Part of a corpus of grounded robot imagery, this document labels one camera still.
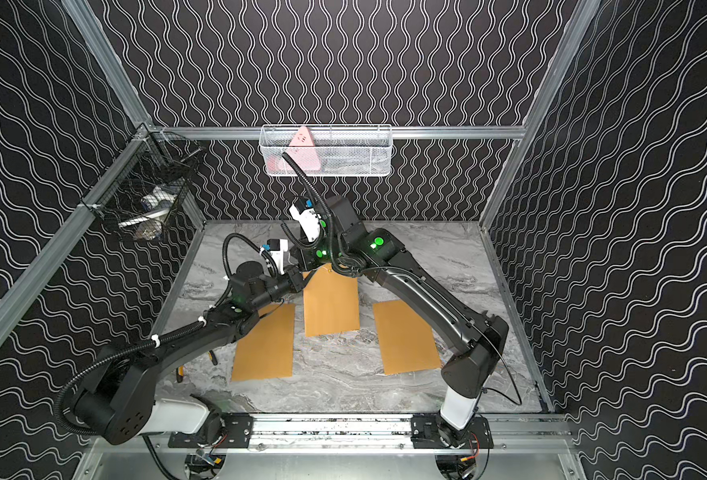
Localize brown file bag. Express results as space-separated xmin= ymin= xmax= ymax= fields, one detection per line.
xmin=231 ymin=304 xmax=295 ymax=382
xmin=373 ymin=300 xmax=441 ymax=375
xmin=304 ymin=265 xmax=361 ymax=337

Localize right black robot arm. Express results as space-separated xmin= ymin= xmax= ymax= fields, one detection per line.
xmin=282 ymin=153 xmax=509 ymax=448

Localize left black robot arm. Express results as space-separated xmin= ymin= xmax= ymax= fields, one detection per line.
xmin=54 ymin=239 xmax=317 ymax=445

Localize pink triangular sheet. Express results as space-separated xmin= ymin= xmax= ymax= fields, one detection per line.
xmin=285 ymin=125 xmax=322 ymax=173

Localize silver object in black basket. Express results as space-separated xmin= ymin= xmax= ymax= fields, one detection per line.
xmin=118 ymin=186 xmax=177 ymax=240

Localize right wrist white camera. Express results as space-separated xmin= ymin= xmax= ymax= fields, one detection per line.
xmin=290 ymin=197 xmax=322 ymax=242

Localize white wire mesh basket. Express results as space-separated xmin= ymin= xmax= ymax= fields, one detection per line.
xmin=259 ymin=124 xmax=393 ymax=177

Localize yellow handled pliers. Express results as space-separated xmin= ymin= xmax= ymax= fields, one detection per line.
xmin=175 ymin=350 xmax=220 ymax=383

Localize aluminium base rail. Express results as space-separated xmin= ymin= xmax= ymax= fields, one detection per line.
xmin=88 ymin=411 xmax=577 ymax=454

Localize black wire mesh basket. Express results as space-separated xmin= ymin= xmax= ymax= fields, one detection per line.
xmin=86 ymin=132 xmax=205 ymax=242

